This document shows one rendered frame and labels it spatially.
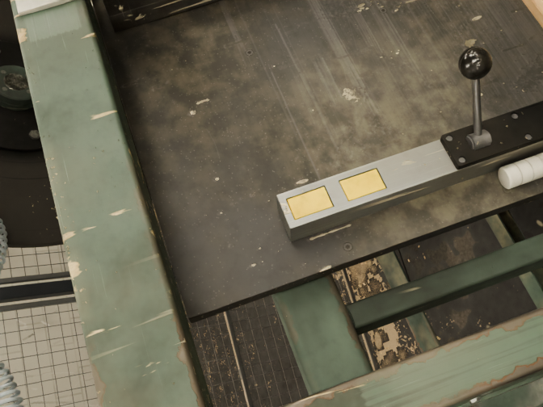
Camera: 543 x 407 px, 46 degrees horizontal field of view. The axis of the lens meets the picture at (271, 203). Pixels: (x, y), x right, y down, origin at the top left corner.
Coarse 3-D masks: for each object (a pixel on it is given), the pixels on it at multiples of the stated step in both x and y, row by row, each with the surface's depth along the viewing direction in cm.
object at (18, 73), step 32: (0, 0) 161; (0, 32) 155; (0, 64) 148; (0, 96) 140; (0, 128) 138; (32, 128) 142; (0, 160) 135; (32, 160) 138; (0, 192) 130; (32, 192) 134; (32, 224) 129
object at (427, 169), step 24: (432, 144) 81; (360, 168) 80; (384, 168) 79; (408, 168) 79; (432, 168) 79; (480, 168) 80; (288, 192) 79; (336, 192) 78; (384, 192) 78; (408, 192) 79; (288, 216) 77; (312, 216) 77; (336, 216) 78; (360, 216) 81
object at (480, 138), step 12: (468, 48) 73; (480, 48) 72; (468, 60) 72; (480, 60) 72; (468, 72) 73; (480, 72) 72; (480, 84) 75; (480, 96) 76; (480, 108) 76; (480, 120) 77; (480, 132) 78; (480, 144) 78
